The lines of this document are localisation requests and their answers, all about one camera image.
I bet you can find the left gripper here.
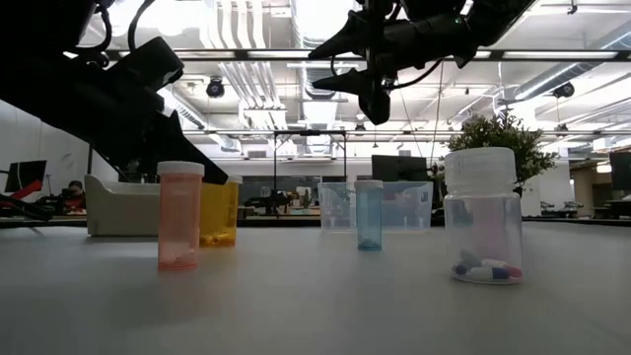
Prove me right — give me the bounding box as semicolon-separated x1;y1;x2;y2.
29;63;230;185

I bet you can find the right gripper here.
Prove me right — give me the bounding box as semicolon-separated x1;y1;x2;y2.
308;0;477;126

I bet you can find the amber pill bottle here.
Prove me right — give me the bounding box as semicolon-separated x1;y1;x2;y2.
199;175;244;249

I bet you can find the white bottle table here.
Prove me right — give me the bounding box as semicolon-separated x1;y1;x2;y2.
353;179;385;251

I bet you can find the wide clear capsule bottle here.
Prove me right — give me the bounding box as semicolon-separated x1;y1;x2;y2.
443;146;525;286

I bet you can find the white opaque plastic bin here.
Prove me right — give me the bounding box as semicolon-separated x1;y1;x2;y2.
84;174;164;237

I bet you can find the clear plastic bin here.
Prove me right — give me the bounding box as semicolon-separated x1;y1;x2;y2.
317;180;435;233

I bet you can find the black ceiling spotlight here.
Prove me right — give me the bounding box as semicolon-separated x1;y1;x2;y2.
551;81;577;100
205;76;227;100

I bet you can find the black monitor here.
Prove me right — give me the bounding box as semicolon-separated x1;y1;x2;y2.
608;150;631;193
371;154;429;182
3;159;48;194

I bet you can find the person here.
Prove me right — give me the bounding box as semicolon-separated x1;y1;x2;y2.
56;179;88;216

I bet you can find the green potted plant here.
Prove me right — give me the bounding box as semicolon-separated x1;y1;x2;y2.
443;110;561;198

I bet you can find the silver ceiling air duct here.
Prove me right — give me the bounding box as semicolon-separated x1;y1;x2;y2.
290;0;364;100

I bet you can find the black overhead frame bar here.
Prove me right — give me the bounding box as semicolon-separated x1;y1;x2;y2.
105;47;631;63

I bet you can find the distant black rig frame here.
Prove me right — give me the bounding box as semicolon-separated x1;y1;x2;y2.
272;128;349;218

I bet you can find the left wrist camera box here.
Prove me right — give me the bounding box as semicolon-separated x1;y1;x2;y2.
105;35;185;95

